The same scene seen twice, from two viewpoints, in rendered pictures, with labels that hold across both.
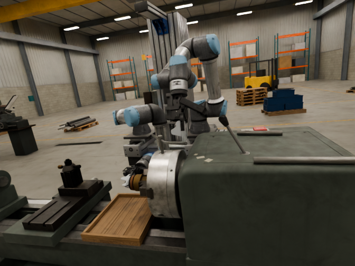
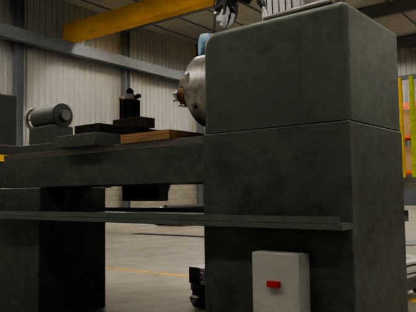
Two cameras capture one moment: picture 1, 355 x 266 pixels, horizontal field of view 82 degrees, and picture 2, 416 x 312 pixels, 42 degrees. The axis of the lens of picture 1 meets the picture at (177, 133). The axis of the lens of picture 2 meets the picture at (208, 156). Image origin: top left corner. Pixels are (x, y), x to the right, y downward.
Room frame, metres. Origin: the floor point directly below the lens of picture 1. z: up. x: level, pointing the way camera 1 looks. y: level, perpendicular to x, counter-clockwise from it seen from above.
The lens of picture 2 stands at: (-1.21, -0.83, 0.64)
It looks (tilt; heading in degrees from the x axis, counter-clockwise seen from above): 4 degrees up; 24
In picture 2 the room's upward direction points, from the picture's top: 1 degrees counter-clockwise
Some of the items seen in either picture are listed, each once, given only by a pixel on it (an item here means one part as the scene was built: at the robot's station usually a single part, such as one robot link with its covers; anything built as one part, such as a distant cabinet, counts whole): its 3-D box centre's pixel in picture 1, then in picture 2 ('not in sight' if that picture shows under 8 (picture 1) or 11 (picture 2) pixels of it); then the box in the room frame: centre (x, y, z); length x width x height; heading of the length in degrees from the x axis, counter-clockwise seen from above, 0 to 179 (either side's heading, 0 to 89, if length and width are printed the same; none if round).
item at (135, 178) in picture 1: (140, 182); (189, 94); (0.94, 0.22, 1.08); 0.09 x 0.09 x 0.09; 75
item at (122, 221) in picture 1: (127, 214); (172, 139); (0.97, 0.32, 0.89); 0.36 x 0.30 x 0.04; 165
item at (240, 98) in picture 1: (251, 96); not in sight; (9.83, -3.72, 0.36); 1.26 x 0.86 x 0.73; 89
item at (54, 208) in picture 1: (68, 201); (120, 132); (1.07, 0.67, 0.95); 0.43 x 0.18 x 0.04; 165
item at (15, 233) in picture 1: (66, 206); (116, 143); (1.11, 0.72, 0.90); 0.53 x 0.30 x 0.06; 165
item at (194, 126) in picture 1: (199, 124); not in sight; (1.48, -0.17, 1.21); 0.15 x 0.15 x 0.10
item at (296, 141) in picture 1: (256, 184); (301, 82); (0.82, -0.32, 1.06); 0.59 x 0.48 x 0.39; 75
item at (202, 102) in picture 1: (198, 109); not in sight; (1.48, -0.18, 1.33); 0.13 x 0.12 x 0.14; 64
